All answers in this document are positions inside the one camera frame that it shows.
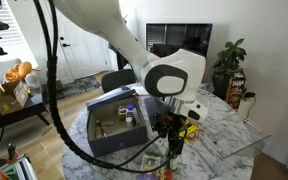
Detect white snack packet green edge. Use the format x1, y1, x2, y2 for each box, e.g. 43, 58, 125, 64
139, 152, 162, 174

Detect black low bench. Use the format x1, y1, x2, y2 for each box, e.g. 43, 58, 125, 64
0, 94, 51, 135

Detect white door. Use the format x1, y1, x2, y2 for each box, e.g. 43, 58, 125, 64
55, 9, 113, 84

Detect orange stuffed toy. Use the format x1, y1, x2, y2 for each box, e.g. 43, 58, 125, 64
3, 61, 42, 83

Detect red orange sauce packet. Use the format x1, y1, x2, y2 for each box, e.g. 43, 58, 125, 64
158, 167, 173, 180

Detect navy box lid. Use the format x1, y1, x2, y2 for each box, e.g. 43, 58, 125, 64
85, 85, 139, 112

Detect open cardboard box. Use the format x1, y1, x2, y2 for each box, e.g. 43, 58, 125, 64
0, 79, 32, 115

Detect small white bottle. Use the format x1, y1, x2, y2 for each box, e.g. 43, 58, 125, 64
125, 116, 134, 131

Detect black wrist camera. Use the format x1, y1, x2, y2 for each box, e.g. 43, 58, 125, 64
151, 112, 168, 134

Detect metal spoon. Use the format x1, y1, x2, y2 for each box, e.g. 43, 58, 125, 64
95, 119, 108, 138

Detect white round plush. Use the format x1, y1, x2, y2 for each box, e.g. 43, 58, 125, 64
24, 71, 42, 90

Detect black wall charger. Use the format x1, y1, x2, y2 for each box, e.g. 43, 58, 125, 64
243, 91, 257, 101

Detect black television screen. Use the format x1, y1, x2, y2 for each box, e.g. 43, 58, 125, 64
146, 22, 214, 58

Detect white window blinds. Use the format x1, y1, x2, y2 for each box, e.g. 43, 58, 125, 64
0, 0, 24, 51

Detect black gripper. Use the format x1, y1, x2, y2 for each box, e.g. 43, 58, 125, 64
163, 111, 189, 156

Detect green metal can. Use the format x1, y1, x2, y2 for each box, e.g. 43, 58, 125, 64
116, 105, 128, 121

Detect dark grey chair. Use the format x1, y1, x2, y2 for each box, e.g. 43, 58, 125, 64
100, 68, 138, 94

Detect yellow printed packet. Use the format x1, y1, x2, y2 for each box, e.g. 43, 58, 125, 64
179, 122, 199, 144

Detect potted green plant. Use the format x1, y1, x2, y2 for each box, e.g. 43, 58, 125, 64
211, 37, 248, 100

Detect grey patterned rug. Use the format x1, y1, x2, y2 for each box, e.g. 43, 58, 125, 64
56, 75, 102, 100

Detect white bottle blue cap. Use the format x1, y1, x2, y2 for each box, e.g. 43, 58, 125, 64
125, 103, 139, 126

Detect clear plastic container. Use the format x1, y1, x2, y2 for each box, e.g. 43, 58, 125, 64
197, 112, 272, 159

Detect navy cardboard box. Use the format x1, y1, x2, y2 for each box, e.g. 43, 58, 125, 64
86, 96, 149, 158

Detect light wooden block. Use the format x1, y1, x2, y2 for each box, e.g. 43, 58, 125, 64
99, 120, 116, 128

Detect purple packet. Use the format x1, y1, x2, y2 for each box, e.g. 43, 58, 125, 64
136, 172, 159, 180

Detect white paper sheet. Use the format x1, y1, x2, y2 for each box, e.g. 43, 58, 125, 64
127, 83, 148, 97

